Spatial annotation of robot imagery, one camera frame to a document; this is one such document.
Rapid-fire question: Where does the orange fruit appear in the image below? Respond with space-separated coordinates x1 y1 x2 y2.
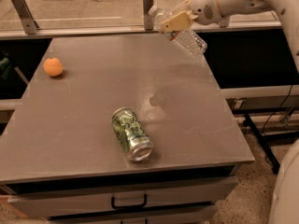
43 58 64 77

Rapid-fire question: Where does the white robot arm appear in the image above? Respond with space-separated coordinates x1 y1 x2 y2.
158 0 299 224

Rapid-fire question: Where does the black stand leg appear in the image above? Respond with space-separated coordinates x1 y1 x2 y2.
243 113 280 175

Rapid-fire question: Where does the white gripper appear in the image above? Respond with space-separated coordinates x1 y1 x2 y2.
160 0 222 33

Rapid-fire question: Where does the middle metal railing bracket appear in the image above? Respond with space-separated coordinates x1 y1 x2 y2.
143 0 153 31

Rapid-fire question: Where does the grey lower drawer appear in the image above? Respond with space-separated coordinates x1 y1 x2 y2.
49 205 217 224

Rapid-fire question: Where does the clear plastic water bottle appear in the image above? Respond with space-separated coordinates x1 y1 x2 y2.
149 6 207 59

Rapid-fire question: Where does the green soda can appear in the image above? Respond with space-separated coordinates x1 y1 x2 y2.
111 107 153 162

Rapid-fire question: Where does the grey drawer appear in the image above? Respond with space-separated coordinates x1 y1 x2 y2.
8 176 237 217
49 205 217 224

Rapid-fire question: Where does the grey upper drawer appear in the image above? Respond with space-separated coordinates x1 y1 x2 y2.
8 176 237 217

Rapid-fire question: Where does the black floor cable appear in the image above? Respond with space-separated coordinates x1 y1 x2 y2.
261 84 294 166

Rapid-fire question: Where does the left metal railing bracket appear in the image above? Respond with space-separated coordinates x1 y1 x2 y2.
11 0 39 35

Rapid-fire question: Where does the black drawer handle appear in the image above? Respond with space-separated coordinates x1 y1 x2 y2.
110 194 148 210

